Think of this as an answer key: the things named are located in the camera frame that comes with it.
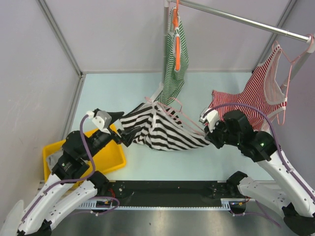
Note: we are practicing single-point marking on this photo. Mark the black white striped tank top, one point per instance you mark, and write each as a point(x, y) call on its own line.
point(161, 129)

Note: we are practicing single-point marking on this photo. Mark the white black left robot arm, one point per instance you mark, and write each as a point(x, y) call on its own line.
point(73, 180)

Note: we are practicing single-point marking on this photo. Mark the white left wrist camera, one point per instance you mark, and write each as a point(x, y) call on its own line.
point(101, 119)

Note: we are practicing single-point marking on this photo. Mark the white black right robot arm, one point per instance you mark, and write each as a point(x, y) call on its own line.
point(177, 153)

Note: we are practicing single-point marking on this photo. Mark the white slotted cable duct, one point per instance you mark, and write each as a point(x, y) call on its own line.
point(191, 204)

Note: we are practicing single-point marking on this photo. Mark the pink wire hanger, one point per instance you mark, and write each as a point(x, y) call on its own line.
point(177, 113)

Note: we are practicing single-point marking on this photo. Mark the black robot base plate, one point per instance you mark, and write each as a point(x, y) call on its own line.
point(136, 190)

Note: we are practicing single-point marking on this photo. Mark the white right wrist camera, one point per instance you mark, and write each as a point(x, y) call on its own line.
point(209, 118)

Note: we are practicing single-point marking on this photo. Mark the grey cloth garment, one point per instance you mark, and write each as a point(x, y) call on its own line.
point(53, 159)

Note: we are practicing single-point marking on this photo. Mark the green white striped tank top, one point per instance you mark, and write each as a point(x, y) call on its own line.
point(174, 80)

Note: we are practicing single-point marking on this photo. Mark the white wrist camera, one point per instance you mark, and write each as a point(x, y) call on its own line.
point(101, 119)
point(209, 118)

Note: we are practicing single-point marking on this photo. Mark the yellow plastic bin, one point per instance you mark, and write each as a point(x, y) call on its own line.
point(111, 158)

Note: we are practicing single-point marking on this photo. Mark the pink hanger under red top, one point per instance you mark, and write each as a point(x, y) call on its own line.
point(290, 63)

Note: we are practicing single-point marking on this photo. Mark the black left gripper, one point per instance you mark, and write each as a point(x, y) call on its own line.
point(127, 134)

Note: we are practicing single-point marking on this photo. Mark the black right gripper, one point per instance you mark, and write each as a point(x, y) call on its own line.
point(211, 136)

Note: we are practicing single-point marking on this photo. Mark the metal clothes rail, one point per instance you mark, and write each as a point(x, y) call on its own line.
point(245, 21)

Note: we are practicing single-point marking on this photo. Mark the orange plastic hanger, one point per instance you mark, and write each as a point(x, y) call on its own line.
point(177, 36)

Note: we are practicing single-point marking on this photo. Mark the red white striped tank top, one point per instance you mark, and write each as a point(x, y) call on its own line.
point(261, 90)

